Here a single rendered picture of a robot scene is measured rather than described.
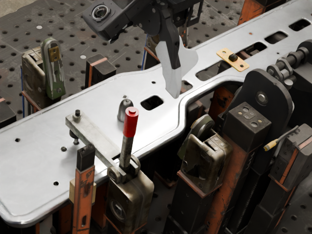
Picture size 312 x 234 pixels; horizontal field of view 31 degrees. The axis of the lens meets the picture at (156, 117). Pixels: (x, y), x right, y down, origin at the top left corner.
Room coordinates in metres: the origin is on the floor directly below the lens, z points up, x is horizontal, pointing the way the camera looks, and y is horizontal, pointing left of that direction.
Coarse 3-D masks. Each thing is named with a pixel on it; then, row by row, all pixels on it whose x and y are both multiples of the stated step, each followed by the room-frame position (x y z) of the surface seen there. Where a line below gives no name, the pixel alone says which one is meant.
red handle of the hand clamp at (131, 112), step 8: (128, 112) 0.62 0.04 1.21; (136, 112) 0.63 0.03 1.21; (128, 120) 0.62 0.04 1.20; (136, 120) 0.62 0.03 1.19; (128, 128) 0.62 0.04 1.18; (128, 136) 0.62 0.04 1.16; (128, 144) 0.62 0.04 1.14; (128, 152) 0.62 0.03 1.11; (120, 160) 0.62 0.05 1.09; (128, 160) 0.62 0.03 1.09; (128, 168) 0.62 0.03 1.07
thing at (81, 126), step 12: (72, 120) 0.71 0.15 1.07; (84, 120) 0.71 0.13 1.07; (72, 132) 0.71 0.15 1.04; (84, 132) 0.68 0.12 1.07; (96, 132) 0.69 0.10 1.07; (96, 144) 0.66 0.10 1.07; (108, 144) 0.66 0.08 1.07; (108, 156) 0.64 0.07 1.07; (120, 168) 0.62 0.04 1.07; (132, 168) 0.63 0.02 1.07; (120, 180) 0.60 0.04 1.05
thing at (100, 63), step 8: (96, 56) 1.00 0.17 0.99; (88, 64) 0.97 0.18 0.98; (96, 64) 0.97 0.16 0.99; (104, 64) 0.98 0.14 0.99; (88, 72) 0.97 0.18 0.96; (96, 72) 0.96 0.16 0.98; (104, 72) 0.95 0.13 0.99; (112, 72) 0.96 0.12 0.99; (88, 80) 0.97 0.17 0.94; (96, 80) 0.96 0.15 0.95
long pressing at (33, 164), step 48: (192, 48) 1.09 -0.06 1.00; (240, 48) 1.12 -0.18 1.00; (288, 48) 1.16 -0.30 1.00; (96, 96) 0.86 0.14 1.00; (144, 96) 0.89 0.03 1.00; (192, 96) 0.91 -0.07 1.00; (0, 144) 0.68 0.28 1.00; (48, 144) 0.70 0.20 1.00; (144, 144) 0.75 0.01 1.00; (0, 192) 0.57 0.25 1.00; (48, 192) 0.59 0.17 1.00
